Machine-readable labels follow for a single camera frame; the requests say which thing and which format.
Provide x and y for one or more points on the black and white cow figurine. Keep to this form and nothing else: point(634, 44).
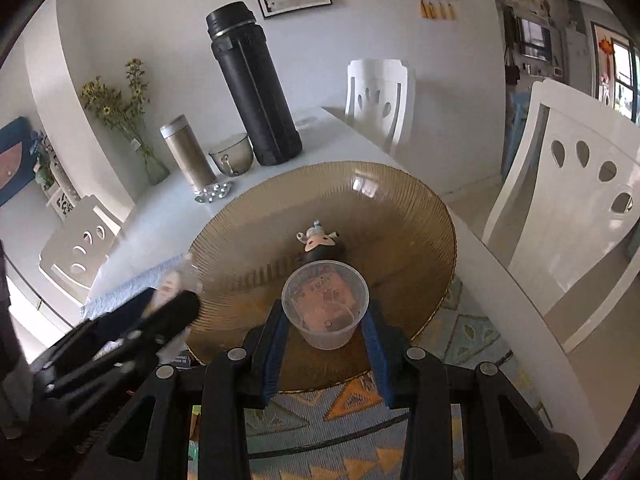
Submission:
point(315, 241)

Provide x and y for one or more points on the white chair with cutouts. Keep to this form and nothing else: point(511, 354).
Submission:
point(65, 266)
point(401, 82)
point(550, 240)

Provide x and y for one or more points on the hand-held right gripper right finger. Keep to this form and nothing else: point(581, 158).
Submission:
point(375, 355)

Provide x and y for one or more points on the glass vase with yellow flowers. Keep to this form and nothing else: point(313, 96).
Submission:
point(156, 170)

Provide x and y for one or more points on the crystal glass ornament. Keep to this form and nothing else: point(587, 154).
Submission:
point(215, 193)

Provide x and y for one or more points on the small pale plastic toy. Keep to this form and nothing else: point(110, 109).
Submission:
point(175, 280)

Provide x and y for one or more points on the large black thermos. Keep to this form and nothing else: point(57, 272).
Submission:
point(255, 100)

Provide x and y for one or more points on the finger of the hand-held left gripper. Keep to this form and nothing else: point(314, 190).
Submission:
point(170, 312)
point(122, 312)

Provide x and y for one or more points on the white carved stand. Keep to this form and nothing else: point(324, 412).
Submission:
point(62, 202)

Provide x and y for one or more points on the silver thermos cup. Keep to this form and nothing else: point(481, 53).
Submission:
point(187, 155)

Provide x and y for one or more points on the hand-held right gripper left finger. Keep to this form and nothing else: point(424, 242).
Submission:
point(272, 355)

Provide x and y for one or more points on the brown ribbed glass bowl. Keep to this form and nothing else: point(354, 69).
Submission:
point(390, 240)

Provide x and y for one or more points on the blue wall hanging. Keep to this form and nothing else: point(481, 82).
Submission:
point(15, 160)

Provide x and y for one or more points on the yellow hanging ornaments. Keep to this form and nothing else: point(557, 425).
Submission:
point(425, 10)

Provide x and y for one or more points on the blue artificial flowers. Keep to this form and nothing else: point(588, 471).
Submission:
point(42, 160)

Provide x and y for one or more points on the glass balcony door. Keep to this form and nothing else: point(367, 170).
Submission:
point(622, 80)

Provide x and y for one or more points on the clear plastic cup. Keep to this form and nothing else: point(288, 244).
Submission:
point(310, 330)

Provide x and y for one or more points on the window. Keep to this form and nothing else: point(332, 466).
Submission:
point(535, 40)

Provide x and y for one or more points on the patterned blue table mat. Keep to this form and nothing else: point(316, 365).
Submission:
point(465, 330)

